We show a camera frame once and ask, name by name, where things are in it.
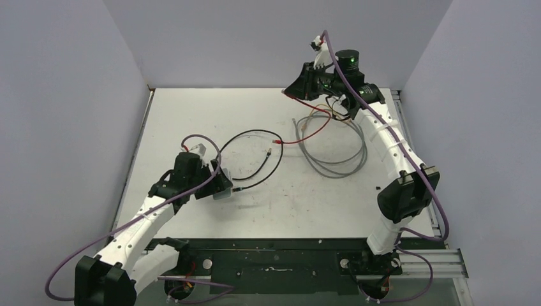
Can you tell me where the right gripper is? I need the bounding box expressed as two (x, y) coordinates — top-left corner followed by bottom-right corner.
(285, 61), (344, 101)

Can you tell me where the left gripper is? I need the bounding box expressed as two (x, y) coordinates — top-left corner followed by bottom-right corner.
(188, 159), (231, 199)

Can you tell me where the yellow ethernet cable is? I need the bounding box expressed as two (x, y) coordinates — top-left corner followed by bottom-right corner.
(309, 103), (339, 117)

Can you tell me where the grey ethernet cable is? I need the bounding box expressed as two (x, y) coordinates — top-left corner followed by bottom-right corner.
(292, 113), (369, 180)

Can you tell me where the white network switch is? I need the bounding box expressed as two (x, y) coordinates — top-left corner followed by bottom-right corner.
(212, 168), (233, 201)

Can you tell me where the red ethernet cable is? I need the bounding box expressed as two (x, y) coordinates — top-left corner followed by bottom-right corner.
(272, 93), (333, 146)

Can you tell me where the black ethernet cable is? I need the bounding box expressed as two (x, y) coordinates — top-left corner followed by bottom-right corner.
(219, 129), (285, 193)

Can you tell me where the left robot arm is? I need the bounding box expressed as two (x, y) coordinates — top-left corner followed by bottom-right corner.
(74, 147), (232, 305)

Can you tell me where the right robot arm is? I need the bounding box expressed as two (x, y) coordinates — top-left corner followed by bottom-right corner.
(284, 48), (440, 273)

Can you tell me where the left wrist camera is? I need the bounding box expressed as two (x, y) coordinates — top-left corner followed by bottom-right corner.
(188, 143), (207, 158)

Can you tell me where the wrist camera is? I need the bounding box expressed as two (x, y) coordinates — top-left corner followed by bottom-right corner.
(311, 35), (333, 69)
(188, 143), (207, 158)

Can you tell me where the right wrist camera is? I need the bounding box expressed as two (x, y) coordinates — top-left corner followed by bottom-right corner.
(311, 35), (333, 69)

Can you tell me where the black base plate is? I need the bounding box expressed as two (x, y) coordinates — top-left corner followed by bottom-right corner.
(165, 238), (434, 295)

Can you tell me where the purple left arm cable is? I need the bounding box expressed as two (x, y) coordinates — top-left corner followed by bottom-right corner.
(44, 134), (234, 304)

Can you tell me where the aluminium rail frame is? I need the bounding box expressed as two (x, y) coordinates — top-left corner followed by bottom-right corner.
(87, 248), (469, 281)

